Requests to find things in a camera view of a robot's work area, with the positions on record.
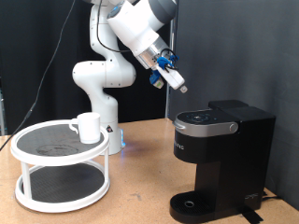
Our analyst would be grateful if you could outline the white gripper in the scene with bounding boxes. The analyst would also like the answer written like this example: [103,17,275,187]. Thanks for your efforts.
[154,63,189,94]

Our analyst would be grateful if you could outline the black Keurig coffee machine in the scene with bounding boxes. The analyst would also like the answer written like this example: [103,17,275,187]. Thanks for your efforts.
[168,99,277,224]

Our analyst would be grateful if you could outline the white ceramic mug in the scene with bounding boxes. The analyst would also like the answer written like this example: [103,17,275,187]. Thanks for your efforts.
[68,112,102,145]

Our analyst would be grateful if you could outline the grey metal vertical pole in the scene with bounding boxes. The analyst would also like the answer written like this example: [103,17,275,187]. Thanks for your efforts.
[164,0,179,119]

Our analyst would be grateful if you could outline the grey backdrop fabric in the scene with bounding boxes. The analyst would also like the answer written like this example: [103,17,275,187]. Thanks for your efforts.
[168,0,299,211]

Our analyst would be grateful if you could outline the black tape strip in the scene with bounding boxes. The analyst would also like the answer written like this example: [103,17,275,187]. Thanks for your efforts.
[238,209,264,224]

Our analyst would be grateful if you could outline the white two-tier turntable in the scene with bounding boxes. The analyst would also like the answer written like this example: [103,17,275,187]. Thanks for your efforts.
[9,119,111,214]

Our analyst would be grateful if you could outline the black backdrop curtain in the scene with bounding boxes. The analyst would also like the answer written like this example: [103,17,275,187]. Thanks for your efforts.
[0,0,173,136]

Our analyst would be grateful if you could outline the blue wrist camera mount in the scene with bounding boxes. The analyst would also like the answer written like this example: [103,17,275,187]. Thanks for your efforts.
[149,69,164,90]

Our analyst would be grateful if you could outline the blue cable clip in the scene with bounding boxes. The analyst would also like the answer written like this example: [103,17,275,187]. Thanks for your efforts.
[156,54,180,71]

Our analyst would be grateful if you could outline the black power cord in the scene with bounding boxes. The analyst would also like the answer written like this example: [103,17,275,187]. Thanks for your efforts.
[261,189,282,201]

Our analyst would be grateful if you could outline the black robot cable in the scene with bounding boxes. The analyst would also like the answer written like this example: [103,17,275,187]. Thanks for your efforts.
[0,0,132,153]

